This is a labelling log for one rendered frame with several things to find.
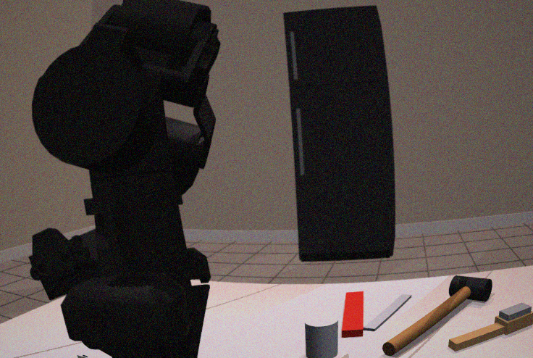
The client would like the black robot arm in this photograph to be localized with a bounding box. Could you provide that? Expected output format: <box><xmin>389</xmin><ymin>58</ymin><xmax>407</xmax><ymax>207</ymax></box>
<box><xmin>29</xmin><ymin>0</ymin><xmax>221</xmax><ymax>300</ymax></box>

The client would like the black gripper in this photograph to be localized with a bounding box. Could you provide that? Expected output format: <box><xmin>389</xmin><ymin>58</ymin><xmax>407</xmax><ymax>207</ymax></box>
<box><xmin>60</xmin><ymin>172</ymin><xmax>211</xmax><ymax>358</ymax></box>

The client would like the grey flat bar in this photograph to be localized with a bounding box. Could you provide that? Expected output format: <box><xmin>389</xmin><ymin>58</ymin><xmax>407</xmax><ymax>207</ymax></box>
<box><xmin>363</xmin><ymin>294</ymin><xmax>411</xmax><ymax>331</ymax></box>

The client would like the red bar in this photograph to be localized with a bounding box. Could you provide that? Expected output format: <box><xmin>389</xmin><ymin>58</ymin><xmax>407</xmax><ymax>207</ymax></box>
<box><xmin>341</xmin><ymin>291</ymin><xmax>364</xmax><ymax>338</ymax></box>

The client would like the grey cylinder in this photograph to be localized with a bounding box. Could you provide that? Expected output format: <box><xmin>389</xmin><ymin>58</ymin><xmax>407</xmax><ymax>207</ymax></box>
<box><xmin>305</xmin><ymin>315</ymin><xmax>338</xmax><ymax>358</ymax></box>

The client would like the black rubber mallet with wooden handle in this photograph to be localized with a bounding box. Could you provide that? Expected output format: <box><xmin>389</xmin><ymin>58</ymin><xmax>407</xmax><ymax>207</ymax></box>
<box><xmin>382</xmin><ymin>275</ymin><xmax>492</xmax><ymax>356</ymax></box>

